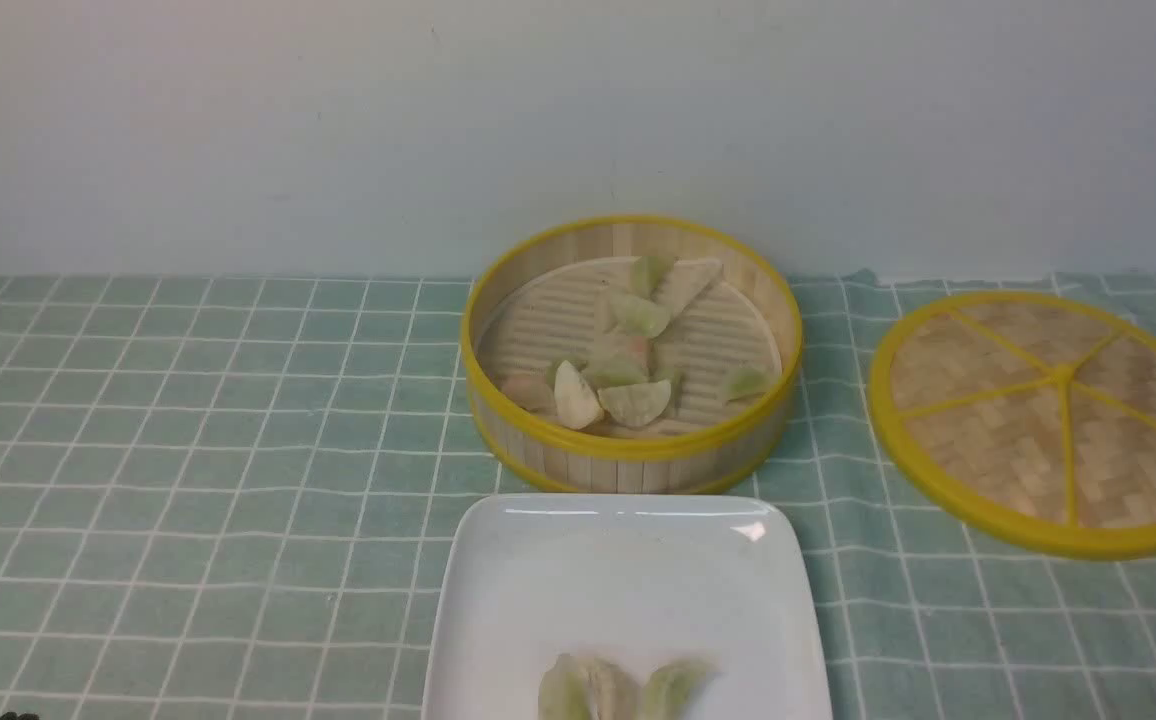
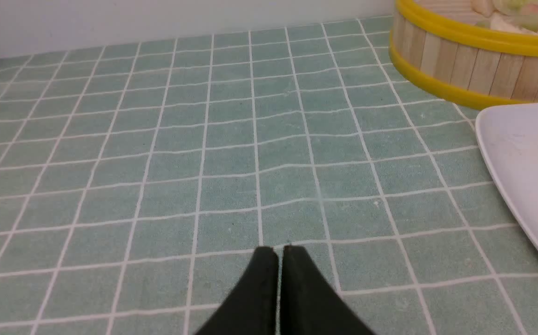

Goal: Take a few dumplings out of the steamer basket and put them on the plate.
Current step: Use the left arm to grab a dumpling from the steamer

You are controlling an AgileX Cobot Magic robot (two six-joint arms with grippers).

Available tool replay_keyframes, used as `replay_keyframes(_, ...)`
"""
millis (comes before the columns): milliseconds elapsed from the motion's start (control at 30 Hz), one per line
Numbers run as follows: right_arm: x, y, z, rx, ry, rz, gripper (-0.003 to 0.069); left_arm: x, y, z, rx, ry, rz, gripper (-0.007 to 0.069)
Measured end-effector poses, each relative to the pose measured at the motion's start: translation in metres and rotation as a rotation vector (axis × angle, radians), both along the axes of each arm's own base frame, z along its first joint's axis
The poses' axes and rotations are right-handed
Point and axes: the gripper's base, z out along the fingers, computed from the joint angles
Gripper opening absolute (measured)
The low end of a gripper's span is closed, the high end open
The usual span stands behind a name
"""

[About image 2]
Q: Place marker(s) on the bamboo steamer basket yellow rims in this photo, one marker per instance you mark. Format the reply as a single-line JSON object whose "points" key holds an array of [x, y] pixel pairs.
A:
{"points": [[437, 46]]}

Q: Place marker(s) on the white rectangular plate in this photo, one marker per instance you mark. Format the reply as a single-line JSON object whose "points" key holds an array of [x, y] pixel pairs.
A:
{"points": [[508, 141]]}

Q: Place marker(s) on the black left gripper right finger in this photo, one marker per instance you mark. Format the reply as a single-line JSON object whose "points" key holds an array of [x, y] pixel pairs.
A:
{"points": [[308, 304]]}

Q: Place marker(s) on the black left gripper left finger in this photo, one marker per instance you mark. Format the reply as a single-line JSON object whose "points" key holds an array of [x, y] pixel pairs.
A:
{"points": [[251, 306]]}

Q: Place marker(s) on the pale dumpling in steamer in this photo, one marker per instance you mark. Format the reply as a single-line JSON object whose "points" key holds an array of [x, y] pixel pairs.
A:
{"points": [[510, 16]]}

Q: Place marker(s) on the green checkered tablecloth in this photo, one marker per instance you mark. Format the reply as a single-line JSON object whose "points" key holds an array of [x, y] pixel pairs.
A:
{"points": [[137, 179]]}

